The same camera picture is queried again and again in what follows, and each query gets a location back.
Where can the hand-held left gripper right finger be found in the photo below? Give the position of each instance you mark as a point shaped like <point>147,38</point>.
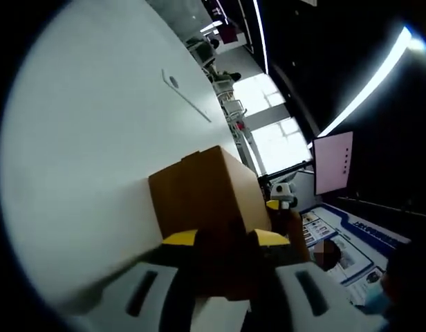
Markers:
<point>337,314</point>

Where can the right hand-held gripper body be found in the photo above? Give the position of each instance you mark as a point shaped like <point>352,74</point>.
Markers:
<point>281,189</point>

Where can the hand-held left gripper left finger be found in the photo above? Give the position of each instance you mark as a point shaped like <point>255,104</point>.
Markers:
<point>107,306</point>

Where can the brown cardboard shoe box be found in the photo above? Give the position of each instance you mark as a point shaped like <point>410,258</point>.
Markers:
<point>199,186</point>

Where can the black display stand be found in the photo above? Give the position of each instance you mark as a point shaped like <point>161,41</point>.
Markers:
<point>289,169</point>

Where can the large pink white display screen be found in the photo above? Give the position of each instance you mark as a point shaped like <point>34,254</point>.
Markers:
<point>332,162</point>

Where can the group of white office chairs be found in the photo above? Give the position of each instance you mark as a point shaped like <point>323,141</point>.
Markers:
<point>204,52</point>

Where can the white ceiling light strips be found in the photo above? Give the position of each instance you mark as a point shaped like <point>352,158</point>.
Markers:
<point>406,36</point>

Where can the magenta red wall screen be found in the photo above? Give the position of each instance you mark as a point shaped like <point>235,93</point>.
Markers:
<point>229,34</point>

